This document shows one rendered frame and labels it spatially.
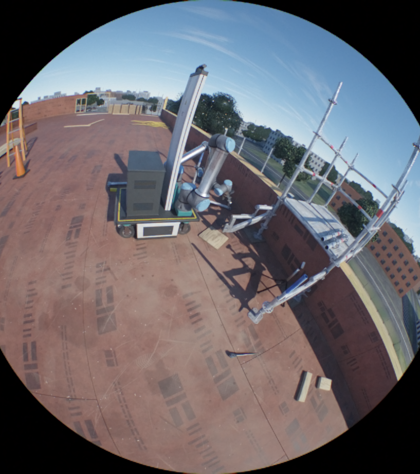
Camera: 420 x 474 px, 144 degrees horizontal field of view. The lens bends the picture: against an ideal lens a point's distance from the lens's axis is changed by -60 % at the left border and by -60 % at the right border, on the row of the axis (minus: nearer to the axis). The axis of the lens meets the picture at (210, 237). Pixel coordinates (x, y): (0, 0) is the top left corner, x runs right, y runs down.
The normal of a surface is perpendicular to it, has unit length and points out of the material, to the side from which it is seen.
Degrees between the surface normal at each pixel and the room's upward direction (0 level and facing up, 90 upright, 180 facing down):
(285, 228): 90
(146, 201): 90
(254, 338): 0
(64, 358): 0
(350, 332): 90
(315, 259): 90
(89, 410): 0
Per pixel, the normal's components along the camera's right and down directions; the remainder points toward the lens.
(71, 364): 0.30, -0.69
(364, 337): -0.89, 0.05
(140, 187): 0.36, 0.72
